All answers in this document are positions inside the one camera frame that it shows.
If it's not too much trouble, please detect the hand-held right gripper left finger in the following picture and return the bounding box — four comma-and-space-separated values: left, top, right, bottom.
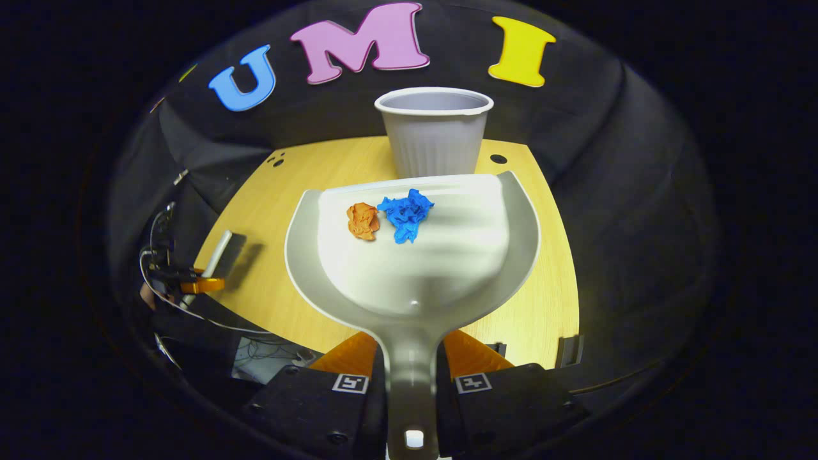
243, 331, 388, 460

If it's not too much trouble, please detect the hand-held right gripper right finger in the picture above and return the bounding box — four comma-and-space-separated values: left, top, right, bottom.
440, 329, 589, 460

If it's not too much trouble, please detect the small white broom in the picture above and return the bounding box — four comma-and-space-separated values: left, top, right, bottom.
181, 230, 247, 309

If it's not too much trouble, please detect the orange paper trash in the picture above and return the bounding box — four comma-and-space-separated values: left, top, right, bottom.
347, 203, 381, 242

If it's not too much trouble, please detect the white dustpan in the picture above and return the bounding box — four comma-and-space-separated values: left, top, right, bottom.
284, 171, 542, 460

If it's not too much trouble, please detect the blue paper trash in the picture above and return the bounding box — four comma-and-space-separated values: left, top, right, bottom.
377, 188, 435, 245

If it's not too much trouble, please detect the white ribbed garbage bin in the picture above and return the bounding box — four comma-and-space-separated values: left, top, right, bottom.
374, 87, 495, 180

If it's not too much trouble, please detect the wooden desktop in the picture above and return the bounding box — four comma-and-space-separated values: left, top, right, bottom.
194, 135, 580, 371

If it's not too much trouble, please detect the black backdrop cloth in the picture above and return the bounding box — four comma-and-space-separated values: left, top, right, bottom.
105, 0, 720, 410

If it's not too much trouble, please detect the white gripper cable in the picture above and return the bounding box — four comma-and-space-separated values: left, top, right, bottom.
139, 248, 277, 337

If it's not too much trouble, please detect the tangle of cables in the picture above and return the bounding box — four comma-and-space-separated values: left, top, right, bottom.
231, 337, 323, 385

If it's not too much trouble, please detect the dark desk edge bracket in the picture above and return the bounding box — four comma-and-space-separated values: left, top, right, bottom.
556, 335, 584, 369

